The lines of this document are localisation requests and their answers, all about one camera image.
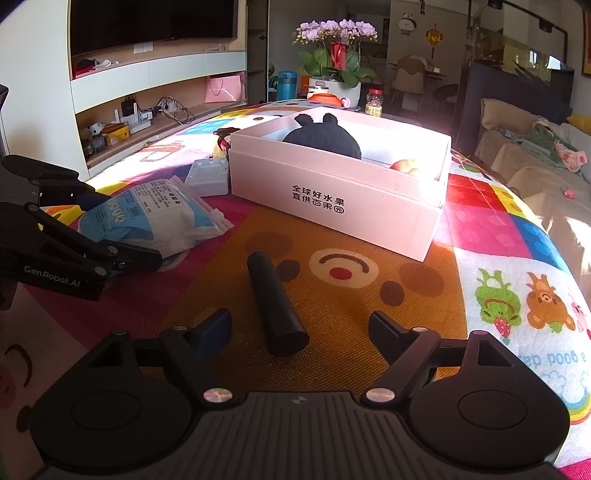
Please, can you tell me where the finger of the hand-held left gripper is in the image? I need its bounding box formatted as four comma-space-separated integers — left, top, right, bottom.
24, 202, 163, 278
0, 154, 114, 213

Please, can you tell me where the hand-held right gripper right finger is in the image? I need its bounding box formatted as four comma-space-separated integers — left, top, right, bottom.
360, 310, 509, 408

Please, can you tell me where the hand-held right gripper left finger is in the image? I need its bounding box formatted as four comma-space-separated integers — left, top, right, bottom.
85, 308, 238, 408

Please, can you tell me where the blue white packet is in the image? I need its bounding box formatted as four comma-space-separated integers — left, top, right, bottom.
78, 178, 235, 258

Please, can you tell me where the black cylinder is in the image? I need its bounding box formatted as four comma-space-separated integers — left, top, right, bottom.
246, 251, 310, 357

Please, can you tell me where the small white plastic box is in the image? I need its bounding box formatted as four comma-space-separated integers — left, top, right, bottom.
186, 158, 230, 198

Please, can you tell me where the white cardboard box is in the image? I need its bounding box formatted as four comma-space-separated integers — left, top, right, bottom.
229, 106, 452, 263

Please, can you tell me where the colourful printed blanket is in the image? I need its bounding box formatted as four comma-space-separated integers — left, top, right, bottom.
0, 99, 591, 480

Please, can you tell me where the yellow box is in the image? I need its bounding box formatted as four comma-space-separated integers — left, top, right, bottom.
100, 126, 130, 147

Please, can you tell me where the white television cabinet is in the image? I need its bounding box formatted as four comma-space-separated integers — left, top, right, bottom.
0, 0, 249, 182

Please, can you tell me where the black television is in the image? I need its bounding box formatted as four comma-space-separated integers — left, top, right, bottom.
69, 0, 237, 58

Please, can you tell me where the pink gift bag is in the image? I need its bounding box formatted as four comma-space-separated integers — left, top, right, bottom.
204, 74, 245, 103

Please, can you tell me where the black plush toy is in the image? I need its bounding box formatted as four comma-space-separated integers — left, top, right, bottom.
283, 113, 363, 160

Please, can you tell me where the beige sofa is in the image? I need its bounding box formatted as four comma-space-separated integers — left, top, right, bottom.
475, 97, 591, 261

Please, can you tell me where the blue bottle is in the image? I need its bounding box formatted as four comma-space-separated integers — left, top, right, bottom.
277, 71, 297, 100

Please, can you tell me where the dark chair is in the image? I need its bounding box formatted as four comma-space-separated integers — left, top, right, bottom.
434, 84, 461, 114

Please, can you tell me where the dark blue cabinet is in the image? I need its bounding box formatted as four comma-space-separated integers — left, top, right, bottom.
455, 62, 573, 149

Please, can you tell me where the green clothing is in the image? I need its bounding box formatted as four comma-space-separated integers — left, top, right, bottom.
522, 122, 562, 160

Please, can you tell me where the beige dining chair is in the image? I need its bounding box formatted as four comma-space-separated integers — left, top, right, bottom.
396, 56, 427, 112

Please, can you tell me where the pink clothing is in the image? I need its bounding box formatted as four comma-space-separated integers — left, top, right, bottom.
554, 141, 585, 173

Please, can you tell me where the pink orchid in white pot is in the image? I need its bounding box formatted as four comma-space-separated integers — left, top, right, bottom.
293, 19, 380, 106

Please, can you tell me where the yellow lantern decoration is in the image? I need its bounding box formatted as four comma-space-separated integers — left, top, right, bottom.
425, 23, 441, 59

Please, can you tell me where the glass fish tank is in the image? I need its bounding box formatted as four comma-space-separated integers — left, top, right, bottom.
471, 25, 575, 99

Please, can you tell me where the white power strip with cables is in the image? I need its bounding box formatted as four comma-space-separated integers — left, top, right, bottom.
154, 96, 195, 124

